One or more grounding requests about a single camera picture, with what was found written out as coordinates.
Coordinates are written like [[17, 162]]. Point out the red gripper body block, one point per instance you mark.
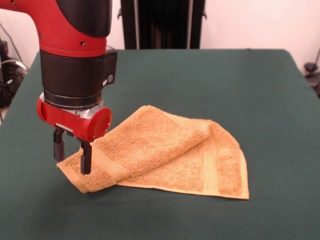
[[85, 127]]

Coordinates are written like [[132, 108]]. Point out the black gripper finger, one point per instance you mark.
[[86, 160], [59, 150]]

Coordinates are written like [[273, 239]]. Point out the orange terry towel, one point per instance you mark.
[[155, 140]]

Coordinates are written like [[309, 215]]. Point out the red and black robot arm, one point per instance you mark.
[[75, 75]]

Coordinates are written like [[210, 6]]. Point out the dark green table cloth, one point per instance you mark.
[[175, 217]]

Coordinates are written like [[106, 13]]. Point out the small black power adapter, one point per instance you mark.
[[310, 67]]

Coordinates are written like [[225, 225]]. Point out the black power strip red switch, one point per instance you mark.
[[3, 47]]

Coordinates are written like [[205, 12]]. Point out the black robot pedestal stand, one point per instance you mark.
[[162, 25]]

